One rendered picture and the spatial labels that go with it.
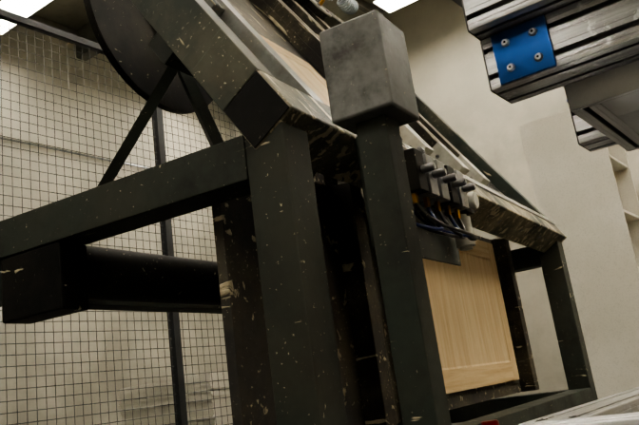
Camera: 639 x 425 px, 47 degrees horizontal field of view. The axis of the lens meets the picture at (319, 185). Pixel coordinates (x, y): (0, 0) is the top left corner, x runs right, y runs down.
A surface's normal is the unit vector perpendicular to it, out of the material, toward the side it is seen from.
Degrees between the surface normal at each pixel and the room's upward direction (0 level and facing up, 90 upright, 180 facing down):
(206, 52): 90
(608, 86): 90
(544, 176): 90
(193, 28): 90
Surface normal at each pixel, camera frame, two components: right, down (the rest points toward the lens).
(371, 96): -0.51, -0.17
